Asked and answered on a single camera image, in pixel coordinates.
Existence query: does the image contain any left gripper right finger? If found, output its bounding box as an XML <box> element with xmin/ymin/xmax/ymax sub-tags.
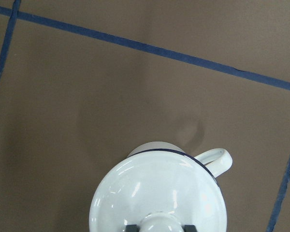
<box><xmin>184</xmin><ymin>225</ymin><xmax>196</xmax><ymax>232</ymax></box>

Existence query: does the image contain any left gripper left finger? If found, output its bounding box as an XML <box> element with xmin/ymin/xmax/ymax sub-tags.
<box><xmin>126</xmin><ymin>224</ymin><xmax>138</xmax><ymax>232</ymax></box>

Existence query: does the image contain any white ceramic lid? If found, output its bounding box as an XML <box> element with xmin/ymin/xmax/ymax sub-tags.
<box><xmin>89</xmin><ymin>152</ymin><xmax>227</xmax><ymax>232</ymax></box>

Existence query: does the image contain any white enamel mug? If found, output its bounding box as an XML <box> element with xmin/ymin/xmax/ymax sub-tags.
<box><xmin>126</xmin><ymin>142</ymin><xmax>232</xmax><ymax>183</ymax></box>

